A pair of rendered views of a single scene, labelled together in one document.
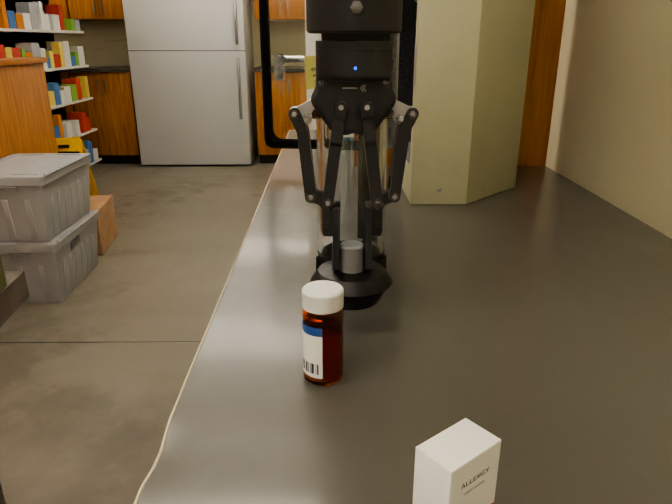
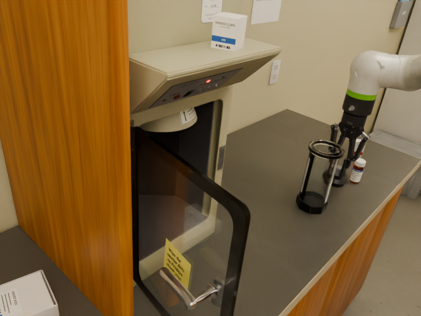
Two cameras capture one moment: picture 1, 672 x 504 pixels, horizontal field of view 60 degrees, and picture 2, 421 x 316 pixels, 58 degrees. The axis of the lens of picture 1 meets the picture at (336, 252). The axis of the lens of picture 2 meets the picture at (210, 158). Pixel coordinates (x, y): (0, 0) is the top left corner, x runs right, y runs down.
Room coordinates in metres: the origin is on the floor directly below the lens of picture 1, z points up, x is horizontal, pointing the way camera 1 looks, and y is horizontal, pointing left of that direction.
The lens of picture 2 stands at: (1.79, 0.39, 1.69)
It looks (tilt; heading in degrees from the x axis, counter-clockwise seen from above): 30 degrees down; 220
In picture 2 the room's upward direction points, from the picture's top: 6 degrees clockwise
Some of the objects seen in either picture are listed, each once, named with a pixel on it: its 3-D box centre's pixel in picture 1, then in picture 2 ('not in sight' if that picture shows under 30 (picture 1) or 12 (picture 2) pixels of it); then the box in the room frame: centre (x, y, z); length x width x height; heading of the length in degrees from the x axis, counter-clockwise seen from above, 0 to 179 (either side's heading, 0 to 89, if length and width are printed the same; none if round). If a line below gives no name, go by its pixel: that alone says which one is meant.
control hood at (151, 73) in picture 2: not in sight; (208, 76); (1.26, -0.09, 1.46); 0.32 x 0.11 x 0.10; 1
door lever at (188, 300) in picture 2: not in sight; (187, 284); (1.47, 0.10, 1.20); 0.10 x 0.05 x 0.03; 83
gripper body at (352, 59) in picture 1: (353, 87); (351, 125); (0.60, -0.02, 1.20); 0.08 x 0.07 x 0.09; 91
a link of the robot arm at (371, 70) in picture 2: not in sight; (369, 74); (0.59, -0.01, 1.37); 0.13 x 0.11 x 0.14; 130
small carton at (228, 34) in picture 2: not in sight; (228, 31); (1.21, -0.09, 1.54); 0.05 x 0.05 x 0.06; 20
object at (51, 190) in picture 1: (34, 194); not in sight; (2.89, 1.55, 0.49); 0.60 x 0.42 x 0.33; 1
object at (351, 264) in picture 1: (351, 271); (337, 175); (0.60, -0.02, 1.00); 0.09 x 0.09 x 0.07
